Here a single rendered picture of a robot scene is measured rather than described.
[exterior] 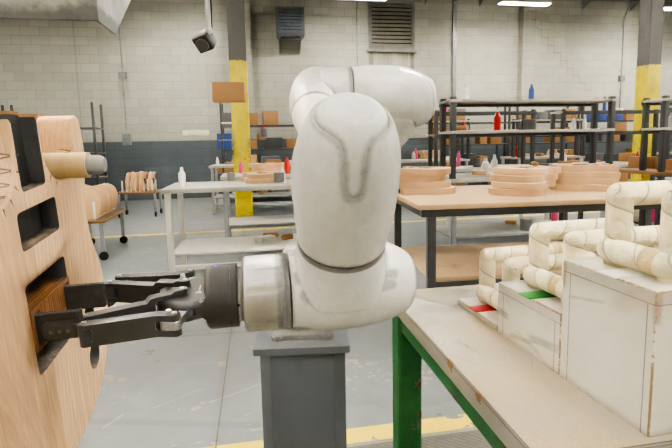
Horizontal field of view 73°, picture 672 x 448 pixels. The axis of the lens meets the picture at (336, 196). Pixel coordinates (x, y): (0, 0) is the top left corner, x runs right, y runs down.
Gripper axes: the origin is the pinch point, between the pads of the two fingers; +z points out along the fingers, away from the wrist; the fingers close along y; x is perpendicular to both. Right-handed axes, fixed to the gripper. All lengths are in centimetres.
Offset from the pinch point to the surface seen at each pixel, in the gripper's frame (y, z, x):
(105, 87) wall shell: 1118, 311, 60
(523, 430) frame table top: -10, -52, -16
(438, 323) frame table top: 22, -55, -19
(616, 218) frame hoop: -2, -69, 7
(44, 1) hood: -5.2, -5.4, 31.6
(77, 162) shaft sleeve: 7.3, -1.7, 15.7
